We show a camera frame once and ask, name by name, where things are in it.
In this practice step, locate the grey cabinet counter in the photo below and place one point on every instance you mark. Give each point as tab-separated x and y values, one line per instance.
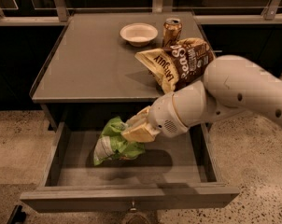
93	76

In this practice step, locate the white paper bowl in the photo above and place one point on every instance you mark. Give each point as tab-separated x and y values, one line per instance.
138	34

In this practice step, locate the green rice chip bag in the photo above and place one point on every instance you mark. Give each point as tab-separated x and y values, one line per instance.
111	145

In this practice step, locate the grey open top drawer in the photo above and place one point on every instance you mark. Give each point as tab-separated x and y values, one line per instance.
179	173

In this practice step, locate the gold soda can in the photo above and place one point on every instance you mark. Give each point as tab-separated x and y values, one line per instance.
171	31

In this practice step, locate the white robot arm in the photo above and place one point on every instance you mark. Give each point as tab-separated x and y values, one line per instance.
230	85

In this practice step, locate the brown yellow snack bag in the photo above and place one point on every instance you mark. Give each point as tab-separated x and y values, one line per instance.
179	65

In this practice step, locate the metal drawer knob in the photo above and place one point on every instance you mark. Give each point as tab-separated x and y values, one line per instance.
133	207

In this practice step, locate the metal railing frame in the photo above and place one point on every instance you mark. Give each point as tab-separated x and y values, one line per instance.
205	11

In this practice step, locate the black object on floor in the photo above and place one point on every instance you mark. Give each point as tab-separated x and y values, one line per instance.
17	216

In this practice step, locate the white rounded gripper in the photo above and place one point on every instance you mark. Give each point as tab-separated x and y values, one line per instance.
163	116

